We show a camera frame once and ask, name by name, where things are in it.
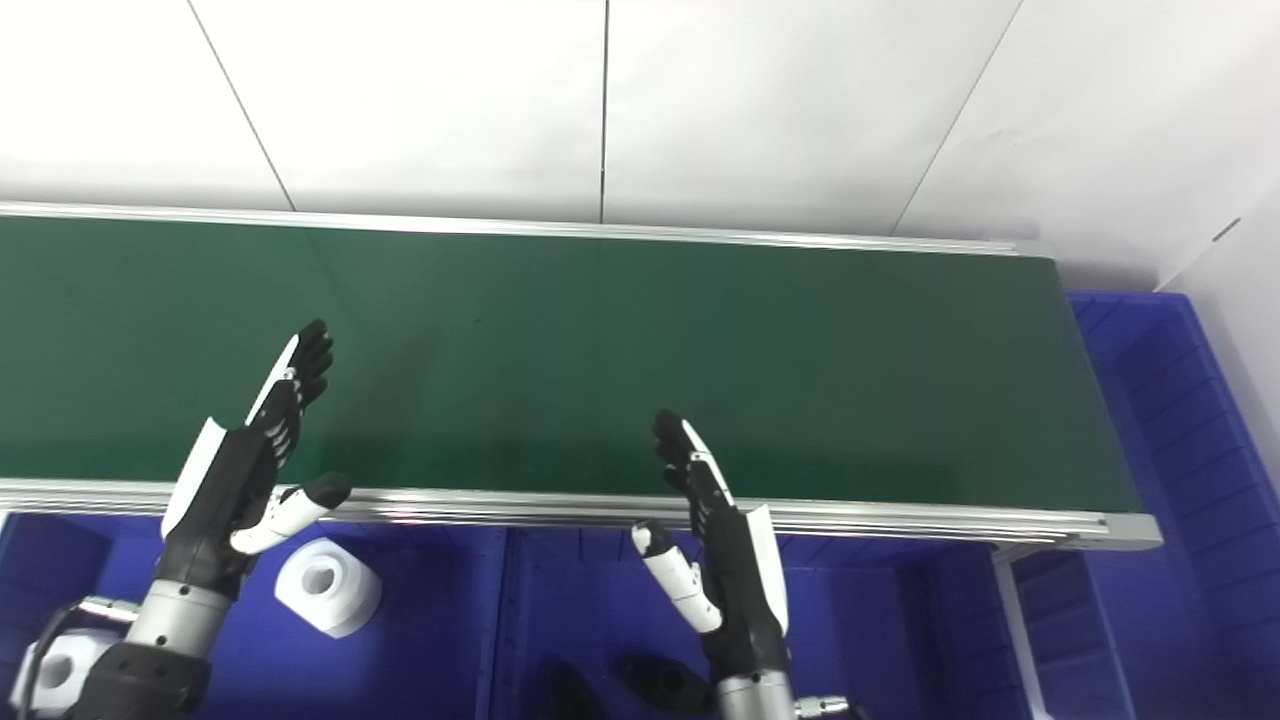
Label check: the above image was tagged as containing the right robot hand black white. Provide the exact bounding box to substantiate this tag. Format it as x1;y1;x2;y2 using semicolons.
631;409;791;680

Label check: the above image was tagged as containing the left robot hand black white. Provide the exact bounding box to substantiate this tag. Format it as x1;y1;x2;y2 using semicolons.
155;319;352;600

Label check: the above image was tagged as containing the white cylindrical part with hole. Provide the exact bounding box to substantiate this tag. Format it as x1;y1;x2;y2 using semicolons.
8;625;123;717
274;537;384;640

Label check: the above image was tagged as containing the black plastic part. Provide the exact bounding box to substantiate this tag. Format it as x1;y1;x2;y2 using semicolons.
612;654;717;717
545;660;603;720

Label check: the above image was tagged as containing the blue bin with black parts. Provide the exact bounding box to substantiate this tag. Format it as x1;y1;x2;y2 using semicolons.
490;525;1033;720

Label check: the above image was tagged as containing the green conveyor belt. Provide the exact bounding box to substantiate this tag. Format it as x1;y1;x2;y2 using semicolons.
0;215;1142;517
0;200;1164;553

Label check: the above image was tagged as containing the blue bin with white parts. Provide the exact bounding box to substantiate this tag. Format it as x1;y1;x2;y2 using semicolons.
0;514;507;720

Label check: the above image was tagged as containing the empty blue bin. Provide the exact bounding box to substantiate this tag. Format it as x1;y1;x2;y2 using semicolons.
1005;290;1280;720

